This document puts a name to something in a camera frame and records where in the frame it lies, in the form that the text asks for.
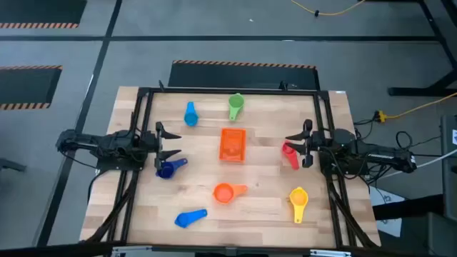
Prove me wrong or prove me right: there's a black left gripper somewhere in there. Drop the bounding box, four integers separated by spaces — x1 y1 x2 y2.
141 121 182 171

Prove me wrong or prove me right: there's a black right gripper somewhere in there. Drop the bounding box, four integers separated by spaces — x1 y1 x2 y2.
284 119 324 169

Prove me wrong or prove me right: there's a red measuring cup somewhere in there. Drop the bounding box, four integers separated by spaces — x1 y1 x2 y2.
281 141 301 171

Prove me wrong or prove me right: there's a dark purple-blue measuring cup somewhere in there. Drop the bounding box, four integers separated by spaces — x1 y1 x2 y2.
155 158 189 180

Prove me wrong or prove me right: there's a teal measuring cup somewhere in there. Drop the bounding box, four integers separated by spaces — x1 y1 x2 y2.
183 101 199 127

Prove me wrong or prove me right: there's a yellow measuring cup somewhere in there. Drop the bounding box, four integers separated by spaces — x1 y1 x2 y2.
288 186 310 224

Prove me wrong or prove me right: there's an orange measuring cup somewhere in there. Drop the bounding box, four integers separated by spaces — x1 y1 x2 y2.
212 182 248 205

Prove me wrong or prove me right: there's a medium blue measuring cup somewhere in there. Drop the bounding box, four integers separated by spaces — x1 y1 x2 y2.
174 208 209 229

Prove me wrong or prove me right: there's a green measuring cup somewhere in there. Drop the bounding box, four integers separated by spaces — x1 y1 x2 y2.
228 93 246 122

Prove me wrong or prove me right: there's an orange plastic basket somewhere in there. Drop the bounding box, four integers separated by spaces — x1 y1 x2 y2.
218 127 248 163

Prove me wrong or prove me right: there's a wide black hazard-striped floor mat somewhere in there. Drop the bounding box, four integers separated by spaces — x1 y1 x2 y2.
167 59 321 91

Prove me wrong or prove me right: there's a black floor beam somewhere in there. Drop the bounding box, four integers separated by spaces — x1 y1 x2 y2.
372 194 444 221

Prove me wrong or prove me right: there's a white paper sheet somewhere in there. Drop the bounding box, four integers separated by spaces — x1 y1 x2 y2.
367 185 404 238

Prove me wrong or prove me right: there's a grey cabinet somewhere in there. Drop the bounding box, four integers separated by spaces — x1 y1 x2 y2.
441 114 457 222

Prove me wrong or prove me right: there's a dark grey furniture foot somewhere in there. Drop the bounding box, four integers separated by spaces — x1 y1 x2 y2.
0 156 28 173

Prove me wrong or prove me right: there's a black metal table frame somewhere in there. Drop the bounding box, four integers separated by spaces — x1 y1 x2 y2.
80 80 381 251

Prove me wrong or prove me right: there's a yellow extension cable with plug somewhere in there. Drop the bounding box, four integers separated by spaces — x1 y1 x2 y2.
374 91 457 123

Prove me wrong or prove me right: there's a silver metal bracket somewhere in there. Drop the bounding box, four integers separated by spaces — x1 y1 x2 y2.
309 248 353 257
111 244 154 257

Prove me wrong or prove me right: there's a black desk leg frame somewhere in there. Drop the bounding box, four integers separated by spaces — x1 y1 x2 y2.
356 0 457 97

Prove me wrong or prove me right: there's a yellow floor cable with clip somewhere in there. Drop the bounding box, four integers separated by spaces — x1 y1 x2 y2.
291 0 367 17

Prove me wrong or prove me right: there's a white cable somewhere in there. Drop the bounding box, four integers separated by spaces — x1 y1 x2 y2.
378 148 457 179

